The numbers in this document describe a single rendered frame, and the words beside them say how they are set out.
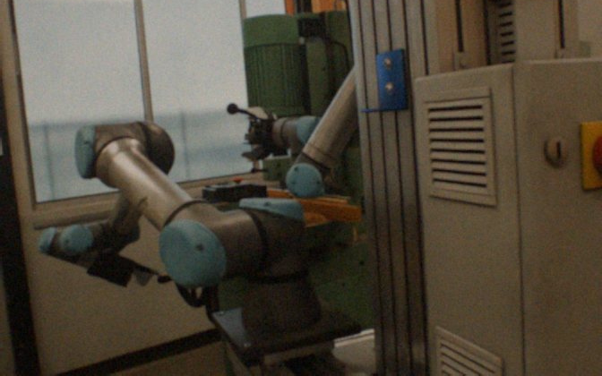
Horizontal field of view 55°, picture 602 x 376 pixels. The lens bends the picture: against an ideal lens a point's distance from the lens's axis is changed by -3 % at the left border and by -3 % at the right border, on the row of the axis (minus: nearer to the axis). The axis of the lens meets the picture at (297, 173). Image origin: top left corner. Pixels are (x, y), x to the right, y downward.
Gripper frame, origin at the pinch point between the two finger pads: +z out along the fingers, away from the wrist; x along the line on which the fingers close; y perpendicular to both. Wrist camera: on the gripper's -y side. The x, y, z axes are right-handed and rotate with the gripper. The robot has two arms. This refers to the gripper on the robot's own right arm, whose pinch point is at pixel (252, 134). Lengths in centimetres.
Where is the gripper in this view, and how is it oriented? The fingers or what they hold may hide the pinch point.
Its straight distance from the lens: 169.1
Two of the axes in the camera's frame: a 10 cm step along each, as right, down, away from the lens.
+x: -1.3, 9.9, -0.3
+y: -8.3, -1.2, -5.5
